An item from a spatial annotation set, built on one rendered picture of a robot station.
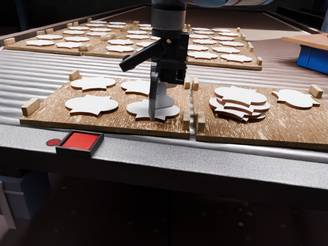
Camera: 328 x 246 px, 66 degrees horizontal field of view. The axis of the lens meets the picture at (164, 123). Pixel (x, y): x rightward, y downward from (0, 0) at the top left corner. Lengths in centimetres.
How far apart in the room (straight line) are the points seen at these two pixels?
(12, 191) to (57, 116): 20
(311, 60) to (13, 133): 121
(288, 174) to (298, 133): 15
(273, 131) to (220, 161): 17
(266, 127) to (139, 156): 32
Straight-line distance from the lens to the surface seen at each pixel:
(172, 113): 65
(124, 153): 55
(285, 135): 66
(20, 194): 69
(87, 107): 69
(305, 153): 64
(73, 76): 92
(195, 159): 54
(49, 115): 69
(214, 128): 62
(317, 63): 135
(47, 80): 101
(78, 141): 58
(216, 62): 120
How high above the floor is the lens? 123
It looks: 28 degrees down
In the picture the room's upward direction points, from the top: 3 degrees clockwise
